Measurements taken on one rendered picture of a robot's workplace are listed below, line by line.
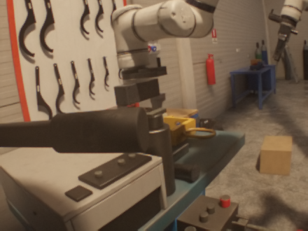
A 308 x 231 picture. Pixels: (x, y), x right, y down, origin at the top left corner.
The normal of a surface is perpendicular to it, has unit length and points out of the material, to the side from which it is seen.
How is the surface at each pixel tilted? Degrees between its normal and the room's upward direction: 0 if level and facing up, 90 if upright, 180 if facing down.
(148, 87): 89
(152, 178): 90
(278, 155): 90
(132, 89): 89
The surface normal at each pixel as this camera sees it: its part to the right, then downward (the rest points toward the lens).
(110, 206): 0.78, 0.04
